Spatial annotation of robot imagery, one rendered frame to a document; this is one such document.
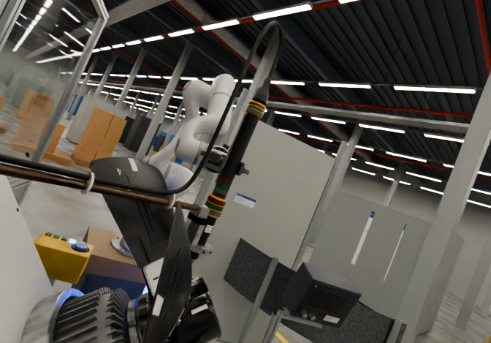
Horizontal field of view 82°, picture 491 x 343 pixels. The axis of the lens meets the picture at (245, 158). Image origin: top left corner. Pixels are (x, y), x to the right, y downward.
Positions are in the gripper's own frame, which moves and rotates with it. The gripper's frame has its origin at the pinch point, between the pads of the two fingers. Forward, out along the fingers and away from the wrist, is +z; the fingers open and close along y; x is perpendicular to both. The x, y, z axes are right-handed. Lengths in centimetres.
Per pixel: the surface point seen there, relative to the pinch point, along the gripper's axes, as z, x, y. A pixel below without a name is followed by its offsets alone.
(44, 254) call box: -31, -45, 33
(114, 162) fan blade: 1.1, -9.1, 23.4
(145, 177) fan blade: -3.3, -10.2, 16.6
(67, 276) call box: -31, -50, 25
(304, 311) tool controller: -31, -42, -61
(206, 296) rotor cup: 13.2, -24.9, -1.9
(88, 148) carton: -798, -98, 155
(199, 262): -179, -86, -60
